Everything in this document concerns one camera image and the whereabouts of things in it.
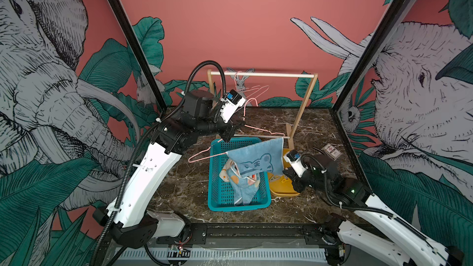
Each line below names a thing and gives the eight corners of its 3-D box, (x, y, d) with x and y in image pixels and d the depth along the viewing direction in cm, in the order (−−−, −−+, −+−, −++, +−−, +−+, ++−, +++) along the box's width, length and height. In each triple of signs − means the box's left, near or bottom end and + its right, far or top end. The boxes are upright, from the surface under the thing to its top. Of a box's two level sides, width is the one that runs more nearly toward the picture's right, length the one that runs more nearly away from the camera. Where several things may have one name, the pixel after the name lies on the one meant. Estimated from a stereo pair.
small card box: (334, 160, 99) (336, 158, 97) (320, 148, 104) (322, 146, 102) (341, 155, 101) (342, 153, 100) (326, 143, 106) (328, 141, 104)
